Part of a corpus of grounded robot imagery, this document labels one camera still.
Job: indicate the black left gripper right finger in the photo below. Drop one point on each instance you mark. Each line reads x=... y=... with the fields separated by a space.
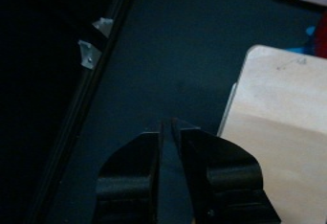
x=226 y=176

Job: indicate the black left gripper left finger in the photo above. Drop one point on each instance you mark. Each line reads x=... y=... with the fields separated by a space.
x=127 y=176

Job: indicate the white cutting board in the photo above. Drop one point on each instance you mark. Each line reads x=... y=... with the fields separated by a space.
x=281 y=113

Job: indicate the red plastic cup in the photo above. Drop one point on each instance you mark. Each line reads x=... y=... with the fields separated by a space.
x=322 y=39

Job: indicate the black frame rail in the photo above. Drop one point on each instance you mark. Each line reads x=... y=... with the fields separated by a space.
x=91 y=84

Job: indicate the small silver bracket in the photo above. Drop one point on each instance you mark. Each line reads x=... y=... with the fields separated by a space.
x=103 y=25
x=90 y=54

